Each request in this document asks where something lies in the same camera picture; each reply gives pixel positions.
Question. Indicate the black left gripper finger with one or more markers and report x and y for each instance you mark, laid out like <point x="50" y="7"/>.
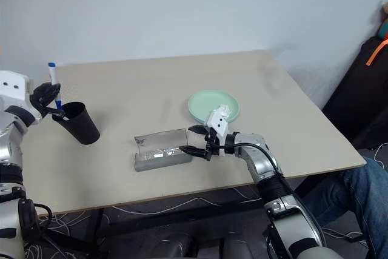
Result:
<point x="57" y="113"/>
<point x="51" y="89"/>

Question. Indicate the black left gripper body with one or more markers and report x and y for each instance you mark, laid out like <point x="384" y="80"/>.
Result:
<point x="41" y="98"/>

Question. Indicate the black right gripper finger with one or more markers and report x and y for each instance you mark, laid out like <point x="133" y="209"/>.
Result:
<point x="198" y="129"/>
<point x="194" y="151"/>

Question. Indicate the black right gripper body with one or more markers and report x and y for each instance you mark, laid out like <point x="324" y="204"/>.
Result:
<point x="212" y="147"/>

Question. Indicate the white marker with blue cap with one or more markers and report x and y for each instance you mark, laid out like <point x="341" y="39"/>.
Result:
<point x="54" y="78"/>

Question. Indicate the white tissue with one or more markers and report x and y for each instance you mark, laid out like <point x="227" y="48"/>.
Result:
<point x="224" y="108"/>

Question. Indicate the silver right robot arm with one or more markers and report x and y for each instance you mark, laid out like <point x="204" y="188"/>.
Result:
<point x="260" y="162"/>

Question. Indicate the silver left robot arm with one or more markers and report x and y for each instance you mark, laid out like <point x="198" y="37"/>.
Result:
<point x="9" y="225"/>

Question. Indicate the light green plate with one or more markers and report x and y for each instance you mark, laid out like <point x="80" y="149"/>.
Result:
<point x="203" y="104"/>

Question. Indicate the black cup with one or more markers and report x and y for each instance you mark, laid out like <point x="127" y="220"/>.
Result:
<point x="82" y="125"/>

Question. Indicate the clear grey pencil case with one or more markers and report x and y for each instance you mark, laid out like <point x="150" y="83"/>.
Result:
<point x="163" y="162"/>

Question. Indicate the person leg in blue jeans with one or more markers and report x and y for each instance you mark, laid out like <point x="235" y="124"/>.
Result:
<point x="363" y="186"/>

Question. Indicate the teal and red plush toy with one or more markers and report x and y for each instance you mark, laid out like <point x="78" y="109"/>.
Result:
<point x="385" y="27"/>

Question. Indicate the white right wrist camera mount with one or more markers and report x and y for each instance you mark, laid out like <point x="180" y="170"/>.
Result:
<point x="218" y="121"/>

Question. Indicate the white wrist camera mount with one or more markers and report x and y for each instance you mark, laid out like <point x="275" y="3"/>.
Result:
<point x="218" y="121"/>
<point x="12" y="84"/>

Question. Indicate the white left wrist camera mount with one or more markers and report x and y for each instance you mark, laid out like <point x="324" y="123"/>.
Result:
<point x="12" y="84"/>

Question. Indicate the black table frame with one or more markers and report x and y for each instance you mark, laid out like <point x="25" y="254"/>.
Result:
<point x="182" y="214"/>

